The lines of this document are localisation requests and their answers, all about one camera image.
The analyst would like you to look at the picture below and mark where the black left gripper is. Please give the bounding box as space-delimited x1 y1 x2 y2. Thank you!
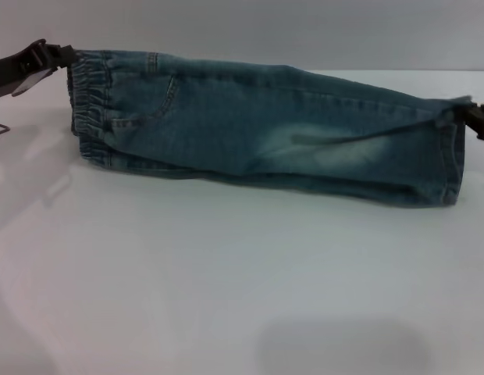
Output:
0 38 77 102

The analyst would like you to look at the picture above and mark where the blue denim shorts basketball print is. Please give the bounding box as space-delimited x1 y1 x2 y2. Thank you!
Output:
66 48 474 209

